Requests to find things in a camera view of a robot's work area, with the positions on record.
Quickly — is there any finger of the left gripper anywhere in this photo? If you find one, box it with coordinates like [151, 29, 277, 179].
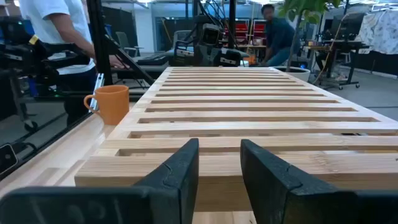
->
[195, 44, 208, 67]
[206, 44, 218, 67]

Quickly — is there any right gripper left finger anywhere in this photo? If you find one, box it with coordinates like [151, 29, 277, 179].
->
[0, 138, 200, 224]

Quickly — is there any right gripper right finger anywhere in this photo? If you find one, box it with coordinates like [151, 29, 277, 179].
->
[240, 139, 398, 224]

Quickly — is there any orange mug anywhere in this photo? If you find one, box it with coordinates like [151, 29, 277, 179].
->
[83, 85, 130, 126]

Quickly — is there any red storage bin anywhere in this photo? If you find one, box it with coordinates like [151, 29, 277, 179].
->
[253, 22, 267, 39]
[235, 22, 249, 40]

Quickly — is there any grey desk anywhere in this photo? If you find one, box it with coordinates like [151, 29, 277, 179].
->
[110, 49, 175, 80]

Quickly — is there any wooden slatted rack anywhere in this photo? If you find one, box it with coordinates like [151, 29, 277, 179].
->
[74, 66, 398, 213]

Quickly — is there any person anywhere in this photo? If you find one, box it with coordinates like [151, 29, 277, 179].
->
[256, 3, 301, 68]
[18, 0, 130, 127]

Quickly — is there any white plant pot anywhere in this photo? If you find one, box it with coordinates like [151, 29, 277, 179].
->
[272, 65, 311, 83]

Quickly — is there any grey office chair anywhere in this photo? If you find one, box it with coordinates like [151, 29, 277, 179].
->
[115, 30, 144, 58]

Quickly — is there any green leafy plant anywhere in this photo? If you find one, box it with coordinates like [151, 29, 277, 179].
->
[278, 0, 343, 72]

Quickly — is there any black wheeled cart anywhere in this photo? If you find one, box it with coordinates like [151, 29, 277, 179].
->
[306, 39, 371, 91]

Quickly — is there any patterned white cloth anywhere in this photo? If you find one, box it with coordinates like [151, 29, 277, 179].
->
[354, 8, 398, 56]

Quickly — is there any black flat device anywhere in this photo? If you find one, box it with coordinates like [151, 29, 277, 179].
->
[0, 143, 19, 177]

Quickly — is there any black neighbouring robot station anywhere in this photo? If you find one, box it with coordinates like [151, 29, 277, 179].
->
[0, 15, 93, 131]

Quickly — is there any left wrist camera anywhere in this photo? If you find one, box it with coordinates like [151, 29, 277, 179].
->
[201, 23, 221, 45]

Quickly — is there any yellow cable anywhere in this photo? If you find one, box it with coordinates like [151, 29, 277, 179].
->
[312, 12, 358, 85]

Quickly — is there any silver metal bracket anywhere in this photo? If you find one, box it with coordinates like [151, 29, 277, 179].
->
[89, 73, 105, 113]

